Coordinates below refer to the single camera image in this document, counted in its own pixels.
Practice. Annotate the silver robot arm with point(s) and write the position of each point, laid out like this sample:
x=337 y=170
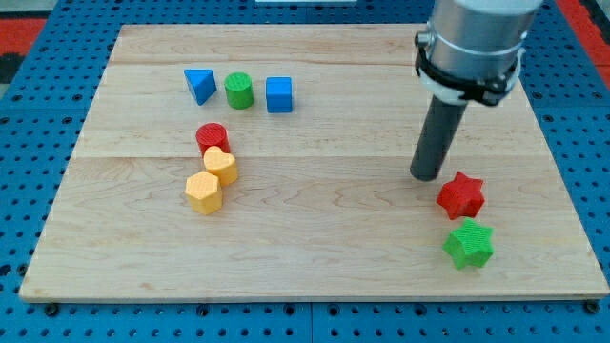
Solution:
x=470 y=50

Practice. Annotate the yellow heart block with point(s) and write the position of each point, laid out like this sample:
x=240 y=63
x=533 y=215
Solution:
x=221 y=164

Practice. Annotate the red star block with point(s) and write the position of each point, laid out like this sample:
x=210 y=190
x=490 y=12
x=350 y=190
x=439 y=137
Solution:
x=462 y=197

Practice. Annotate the green star block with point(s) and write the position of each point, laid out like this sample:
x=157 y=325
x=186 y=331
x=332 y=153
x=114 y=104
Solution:
x=470 y=244

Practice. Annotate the wooden board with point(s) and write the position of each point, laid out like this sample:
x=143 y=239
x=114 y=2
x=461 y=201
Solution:
x=324 y=207

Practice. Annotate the blue cube block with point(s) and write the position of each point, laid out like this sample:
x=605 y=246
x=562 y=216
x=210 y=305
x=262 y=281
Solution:
x=279 y=94

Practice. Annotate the red cylinder block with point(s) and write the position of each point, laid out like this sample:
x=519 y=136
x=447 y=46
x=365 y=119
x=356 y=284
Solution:
x=212 y=135

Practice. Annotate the yellow hexagon block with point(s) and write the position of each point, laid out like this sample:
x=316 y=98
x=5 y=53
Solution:
x=204 y=192

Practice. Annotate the green cylinder block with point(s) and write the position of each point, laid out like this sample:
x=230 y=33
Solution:
x=239 y=90

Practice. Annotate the blue triangular prism block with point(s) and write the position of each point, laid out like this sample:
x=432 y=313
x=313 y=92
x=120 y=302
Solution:
x=201 y=84

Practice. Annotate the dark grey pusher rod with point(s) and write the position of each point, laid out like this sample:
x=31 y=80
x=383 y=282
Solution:
x=436 y=137

